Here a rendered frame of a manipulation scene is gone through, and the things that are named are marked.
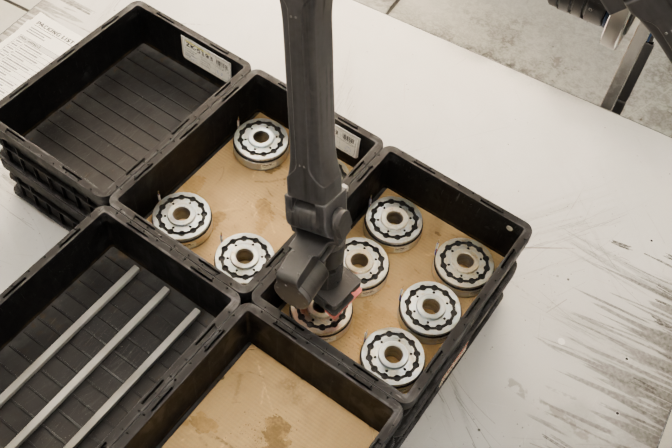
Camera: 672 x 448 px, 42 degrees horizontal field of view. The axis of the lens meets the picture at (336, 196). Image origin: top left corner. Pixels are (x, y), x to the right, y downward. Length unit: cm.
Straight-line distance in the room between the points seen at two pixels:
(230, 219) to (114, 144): 28
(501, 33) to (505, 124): 129
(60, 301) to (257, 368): 35
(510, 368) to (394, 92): 68
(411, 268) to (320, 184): 41
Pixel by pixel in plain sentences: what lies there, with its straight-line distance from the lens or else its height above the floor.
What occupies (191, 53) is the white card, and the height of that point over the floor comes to 88.
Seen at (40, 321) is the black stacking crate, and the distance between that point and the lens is 150.
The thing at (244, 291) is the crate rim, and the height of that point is 93.
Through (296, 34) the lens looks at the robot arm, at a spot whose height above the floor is 138.
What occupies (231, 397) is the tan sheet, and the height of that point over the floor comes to 83.
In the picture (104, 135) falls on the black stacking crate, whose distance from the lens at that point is 171.
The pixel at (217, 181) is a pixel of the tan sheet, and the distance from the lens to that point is 161.
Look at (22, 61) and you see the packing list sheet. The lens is 206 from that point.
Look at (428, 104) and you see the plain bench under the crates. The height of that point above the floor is 70.
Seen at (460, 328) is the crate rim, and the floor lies 93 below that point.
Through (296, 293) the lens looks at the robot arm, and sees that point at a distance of 122.
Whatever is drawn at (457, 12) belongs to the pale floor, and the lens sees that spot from 325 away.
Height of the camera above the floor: 211
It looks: 53 degrees down
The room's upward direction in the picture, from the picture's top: 6 degrees clockwise
